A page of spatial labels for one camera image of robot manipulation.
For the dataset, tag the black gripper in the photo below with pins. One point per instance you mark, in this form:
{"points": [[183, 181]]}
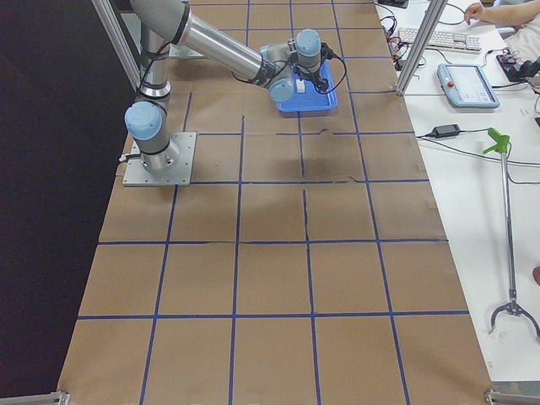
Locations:
{"points": [[310, 74]]}

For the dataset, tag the white block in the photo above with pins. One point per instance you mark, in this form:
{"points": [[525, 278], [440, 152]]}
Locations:
{"points": [[300, 86]]}

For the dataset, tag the person's forearm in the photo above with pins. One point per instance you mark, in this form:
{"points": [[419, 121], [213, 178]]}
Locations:
{"points": [[516, 14]]}

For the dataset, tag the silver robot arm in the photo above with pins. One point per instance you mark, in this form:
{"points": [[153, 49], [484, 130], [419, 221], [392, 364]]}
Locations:
{"points": [[167, 23]]}

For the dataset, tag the blue plastic tray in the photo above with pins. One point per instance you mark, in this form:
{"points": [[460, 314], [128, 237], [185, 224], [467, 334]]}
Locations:
{"points": [[310, 103]]}

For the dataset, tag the person's hand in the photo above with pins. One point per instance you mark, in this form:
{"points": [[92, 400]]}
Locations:
{"points": [[474, 11]]}

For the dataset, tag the white keyboard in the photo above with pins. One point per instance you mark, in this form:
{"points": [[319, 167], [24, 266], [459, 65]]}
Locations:
{"points": [[444, 40]]}

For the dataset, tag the black power adapter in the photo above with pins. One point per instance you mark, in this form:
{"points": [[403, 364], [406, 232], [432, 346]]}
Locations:
{"points": [[446, 131]]}

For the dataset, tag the teach pendant tablet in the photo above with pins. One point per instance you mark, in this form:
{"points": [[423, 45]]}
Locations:
{"points": [[466, 86]]}

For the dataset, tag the brown paper table cover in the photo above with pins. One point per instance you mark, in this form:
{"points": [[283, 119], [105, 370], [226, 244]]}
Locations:
{"points": [[305, 264]]}

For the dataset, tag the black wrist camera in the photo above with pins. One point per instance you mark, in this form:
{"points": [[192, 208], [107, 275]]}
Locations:
{"points": [[326, 52]]}

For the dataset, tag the aluminium frame post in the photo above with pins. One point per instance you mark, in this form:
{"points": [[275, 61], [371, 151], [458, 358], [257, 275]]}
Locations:
{"points": [[425, 31]]}

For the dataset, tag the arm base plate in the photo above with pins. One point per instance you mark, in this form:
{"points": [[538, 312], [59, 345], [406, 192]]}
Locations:
{"points": [[184, 52], [169, 168]]}

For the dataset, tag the green handled reacher grabber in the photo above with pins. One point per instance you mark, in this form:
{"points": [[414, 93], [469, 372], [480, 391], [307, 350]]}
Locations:
{"points": [[501, 146]]}

